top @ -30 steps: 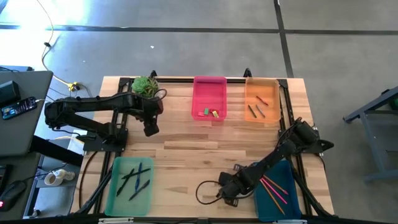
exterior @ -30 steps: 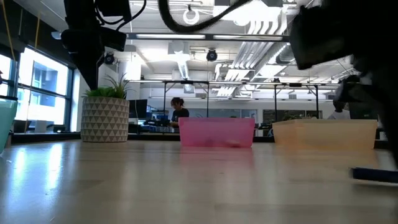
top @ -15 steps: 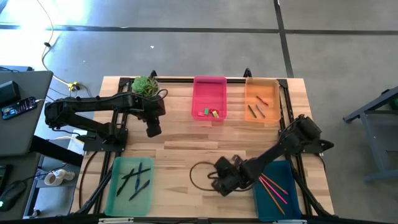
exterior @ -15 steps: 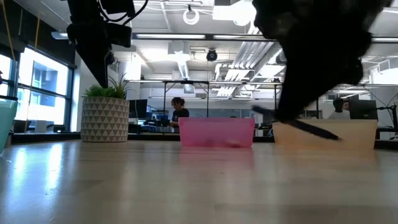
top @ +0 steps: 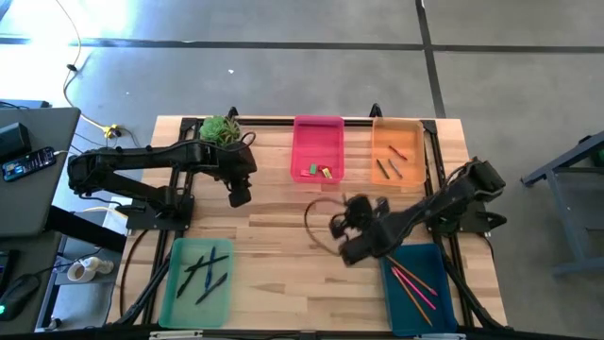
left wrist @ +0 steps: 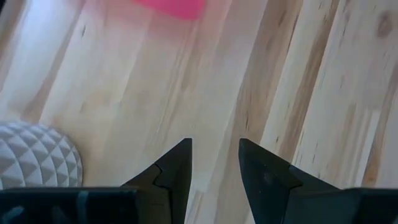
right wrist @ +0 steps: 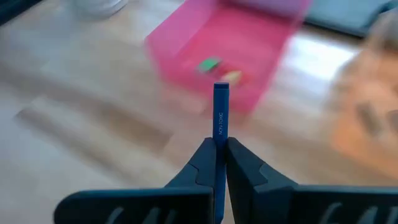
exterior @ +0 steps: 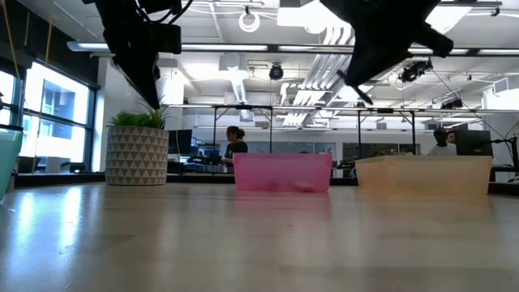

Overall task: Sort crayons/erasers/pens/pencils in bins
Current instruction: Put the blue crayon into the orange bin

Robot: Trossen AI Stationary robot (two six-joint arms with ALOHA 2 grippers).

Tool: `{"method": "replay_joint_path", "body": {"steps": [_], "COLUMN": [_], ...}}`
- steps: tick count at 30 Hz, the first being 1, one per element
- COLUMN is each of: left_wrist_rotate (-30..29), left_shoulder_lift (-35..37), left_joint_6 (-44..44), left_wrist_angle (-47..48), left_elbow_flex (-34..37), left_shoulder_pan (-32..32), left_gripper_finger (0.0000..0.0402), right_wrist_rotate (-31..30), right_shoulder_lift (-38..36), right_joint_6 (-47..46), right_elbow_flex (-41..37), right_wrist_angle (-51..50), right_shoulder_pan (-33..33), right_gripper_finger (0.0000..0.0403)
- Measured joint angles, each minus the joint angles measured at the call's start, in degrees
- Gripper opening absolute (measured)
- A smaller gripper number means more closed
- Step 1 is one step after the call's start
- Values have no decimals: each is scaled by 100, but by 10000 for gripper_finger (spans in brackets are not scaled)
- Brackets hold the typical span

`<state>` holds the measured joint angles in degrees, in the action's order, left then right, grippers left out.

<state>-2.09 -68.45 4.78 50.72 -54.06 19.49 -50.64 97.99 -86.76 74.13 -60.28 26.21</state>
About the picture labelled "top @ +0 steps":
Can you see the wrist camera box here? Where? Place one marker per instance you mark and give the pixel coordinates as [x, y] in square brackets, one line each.
[240, 197]
[358, 250]

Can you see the black desk support beam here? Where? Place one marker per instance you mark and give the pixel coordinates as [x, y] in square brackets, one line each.
[85, 229]

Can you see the green succulent plant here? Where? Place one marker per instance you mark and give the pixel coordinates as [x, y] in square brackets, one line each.
[218, 130]

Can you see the black smartphone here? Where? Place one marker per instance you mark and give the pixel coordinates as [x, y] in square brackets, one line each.
[28, 163]

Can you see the grey metal bracket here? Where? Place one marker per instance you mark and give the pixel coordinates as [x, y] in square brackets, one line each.
[440, 336]
[175, 334]

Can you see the pink plastic bin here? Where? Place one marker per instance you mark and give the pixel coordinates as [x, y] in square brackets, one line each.
[318, 141]

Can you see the black aluminium table frame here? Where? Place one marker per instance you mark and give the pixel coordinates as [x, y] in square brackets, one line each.
[269, 122]

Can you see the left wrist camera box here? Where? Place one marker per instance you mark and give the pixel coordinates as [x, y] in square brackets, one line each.
[240, 197]

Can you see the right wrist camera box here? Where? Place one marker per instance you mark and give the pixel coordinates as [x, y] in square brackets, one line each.
[358, 250]

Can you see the green plastic bin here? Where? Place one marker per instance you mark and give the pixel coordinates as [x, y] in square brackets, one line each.
[198, 311]

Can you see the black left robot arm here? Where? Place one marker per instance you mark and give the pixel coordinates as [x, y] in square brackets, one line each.
[141, 153]

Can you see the yellow eraser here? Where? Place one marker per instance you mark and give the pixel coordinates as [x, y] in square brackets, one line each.
[327, 173]

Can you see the blue plastic bin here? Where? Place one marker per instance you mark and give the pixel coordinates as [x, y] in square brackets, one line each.
[420, 321]

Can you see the white cup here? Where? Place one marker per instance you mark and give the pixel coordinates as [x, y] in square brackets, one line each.
[87, 270]

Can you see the dark low desk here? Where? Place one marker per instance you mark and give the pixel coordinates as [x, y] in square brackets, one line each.
[33, 250]

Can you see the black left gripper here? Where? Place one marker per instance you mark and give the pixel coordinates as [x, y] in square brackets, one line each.
[236, 167]

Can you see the red eraser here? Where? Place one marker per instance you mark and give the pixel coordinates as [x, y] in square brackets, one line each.
[324, 168]

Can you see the dark green crayon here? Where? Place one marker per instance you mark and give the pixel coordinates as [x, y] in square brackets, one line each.
[383, 169]

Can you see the green eraser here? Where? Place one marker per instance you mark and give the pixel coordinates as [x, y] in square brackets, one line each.
[313, 168]

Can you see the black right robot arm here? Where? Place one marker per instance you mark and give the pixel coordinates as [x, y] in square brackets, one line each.
[453, 193]

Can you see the black computer mouse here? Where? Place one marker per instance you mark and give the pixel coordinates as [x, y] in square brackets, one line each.
[19, 295]

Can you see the black box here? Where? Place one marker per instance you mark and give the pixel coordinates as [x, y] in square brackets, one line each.
[13, 139]

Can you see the red crayon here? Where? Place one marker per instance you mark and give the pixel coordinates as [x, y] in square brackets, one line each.
[397, 152]

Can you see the grey side desk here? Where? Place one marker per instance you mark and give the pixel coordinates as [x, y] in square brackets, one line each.
[33, 198]

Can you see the pink pencil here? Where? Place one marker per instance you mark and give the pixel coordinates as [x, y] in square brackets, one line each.
[414, 289]

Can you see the orange plastic bin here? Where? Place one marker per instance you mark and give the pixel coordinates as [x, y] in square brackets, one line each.
[401, 137]

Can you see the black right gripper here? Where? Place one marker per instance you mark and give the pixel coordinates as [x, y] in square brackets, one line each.
[377, 226]

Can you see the violet pen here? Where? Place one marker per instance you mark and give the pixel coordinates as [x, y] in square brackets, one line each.
[211, 288]

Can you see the blue-grey metal cart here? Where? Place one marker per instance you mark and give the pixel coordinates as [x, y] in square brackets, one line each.
[561, 160]

